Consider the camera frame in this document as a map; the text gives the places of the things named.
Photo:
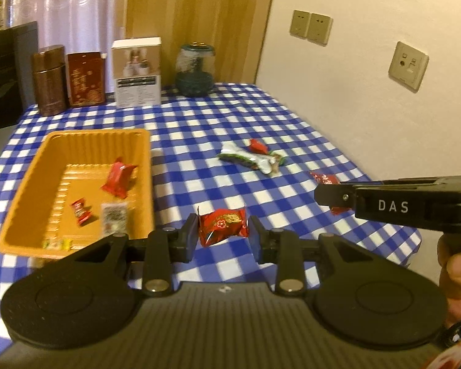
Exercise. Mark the red patterned clothing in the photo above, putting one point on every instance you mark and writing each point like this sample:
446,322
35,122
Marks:
457,357

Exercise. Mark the red candy with gold print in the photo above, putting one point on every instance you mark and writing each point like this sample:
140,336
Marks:
223,225

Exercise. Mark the small red candy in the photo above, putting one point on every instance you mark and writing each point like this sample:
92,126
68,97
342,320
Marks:
80,210

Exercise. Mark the red packet with white print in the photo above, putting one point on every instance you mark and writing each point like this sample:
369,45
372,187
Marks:
324,178

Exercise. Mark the brown cylindrical canister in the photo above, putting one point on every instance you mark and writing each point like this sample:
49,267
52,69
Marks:
49,84

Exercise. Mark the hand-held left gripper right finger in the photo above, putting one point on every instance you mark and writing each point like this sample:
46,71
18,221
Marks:
253,238

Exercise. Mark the green white snack packet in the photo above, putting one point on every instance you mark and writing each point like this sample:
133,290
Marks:
242,155

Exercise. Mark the wooden panel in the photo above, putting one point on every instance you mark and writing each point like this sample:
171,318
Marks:
199,11

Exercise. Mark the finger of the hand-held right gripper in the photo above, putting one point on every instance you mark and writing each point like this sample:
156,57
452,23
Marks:
361,182
336,196

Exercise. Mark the white product box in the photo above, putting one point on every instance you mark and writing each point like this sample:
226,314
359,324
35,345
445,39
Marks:
136,84

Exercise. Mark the yellow green candy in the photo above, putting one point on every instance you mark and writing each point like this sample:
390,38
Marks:
57,243

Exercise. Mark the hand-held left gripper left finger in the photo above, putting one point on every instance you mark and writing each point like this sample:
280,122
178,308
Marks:
192,238

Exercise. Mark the glass jar with dark stones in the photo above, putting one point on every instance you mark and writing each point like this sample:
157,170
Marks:
194,80

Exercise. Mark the clear seaweed snack packet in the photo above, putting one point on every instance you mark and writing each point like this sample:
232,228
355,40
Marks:
114,217

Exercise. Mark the orange plastic tray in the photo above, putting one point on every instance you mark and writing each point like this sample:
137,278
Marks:
88,184

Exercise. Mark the red candy packet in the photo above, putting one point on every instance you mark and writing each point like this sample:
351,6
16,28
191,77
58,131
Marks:
257,146

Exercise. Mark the beige wall socket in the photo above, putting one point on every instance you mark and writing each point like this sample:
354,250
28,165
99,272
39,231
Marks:
299,24
319,29

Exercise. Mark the black appliance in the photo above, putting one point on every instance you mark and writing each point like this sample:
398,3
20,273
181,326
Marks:
4,77

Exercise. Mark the long red snack packet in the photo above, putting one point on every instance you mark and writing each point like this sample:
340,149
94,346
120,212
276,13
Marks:
117,178

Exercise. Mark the blue checked tablecloth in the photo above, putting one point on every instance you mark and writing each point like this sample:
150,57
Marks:
199,130

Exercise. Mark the dark red gift box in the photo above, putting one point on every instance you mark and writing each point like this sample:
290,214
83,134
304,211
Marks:
85,80

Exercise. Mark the beige wall plate round port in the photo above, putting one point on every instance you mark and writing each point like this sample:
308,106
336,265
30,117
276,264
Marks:
408,66

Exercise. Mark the sheer curtain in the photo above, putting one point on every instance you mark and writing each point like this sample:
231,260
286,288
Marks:
73,4

